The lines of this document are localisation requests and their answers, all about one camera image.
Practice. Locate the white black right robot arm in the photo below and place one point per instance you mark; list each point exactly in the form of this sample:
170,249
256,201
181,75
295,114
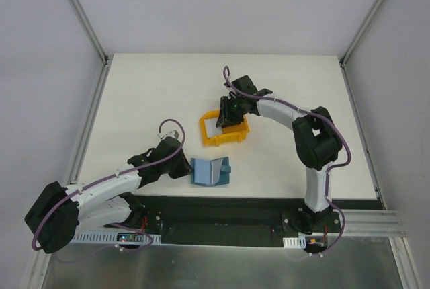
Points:
316,140

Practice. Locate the white slotted cable duct left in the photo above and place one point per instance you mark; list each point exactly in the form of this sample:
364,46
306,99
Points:
115,237

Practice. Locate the blue leather card holder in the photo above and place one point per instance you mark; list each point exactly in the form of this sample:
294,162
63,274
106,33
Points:
210,173

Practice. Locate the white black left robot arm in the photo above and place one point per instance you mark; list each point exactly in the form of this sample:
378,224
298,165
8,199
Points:
61,212

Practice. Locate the yellow plastic bin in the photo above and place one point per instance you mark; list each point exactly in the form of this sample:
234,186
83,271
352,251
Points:
237,133

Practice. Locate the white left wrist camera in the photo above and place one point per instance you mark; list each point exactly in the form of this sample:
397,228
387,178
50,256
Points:
170,134

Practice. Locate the aluminium frame rail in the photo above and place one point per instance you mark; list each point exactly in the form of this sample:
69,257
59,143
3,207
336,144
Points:
361,31
89,30

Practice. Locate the white slotted cable duct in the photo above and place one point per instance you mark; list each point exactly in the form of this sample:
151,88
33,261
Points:
115,237
294,242

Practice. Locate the white slotted cable duct right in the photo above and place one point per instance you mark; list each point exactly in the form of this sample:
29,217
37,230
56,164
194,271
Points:
294,242

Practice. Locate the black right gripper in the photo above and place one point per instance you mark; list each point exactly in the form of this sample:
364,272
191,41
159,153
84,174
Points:
229,109

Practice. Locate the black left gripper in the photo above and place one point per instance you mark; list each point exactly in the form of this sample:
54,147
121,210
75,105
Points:
181,164

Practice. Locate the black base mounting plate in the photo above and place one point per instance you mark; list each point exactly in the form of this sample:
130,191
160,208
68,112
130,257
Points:
235,222

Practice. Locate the stack of white cards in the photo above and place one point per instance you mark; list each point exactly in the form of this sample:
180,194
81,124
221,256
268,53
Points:
211,129

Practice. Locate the aluminium frame rail right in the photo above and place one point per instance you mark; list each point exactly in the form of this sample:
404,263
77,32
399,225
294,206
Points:
361,31

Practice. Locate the aluminium frame rail left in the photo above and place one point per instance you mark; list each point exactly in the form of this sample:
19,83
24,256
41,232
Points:
89,30

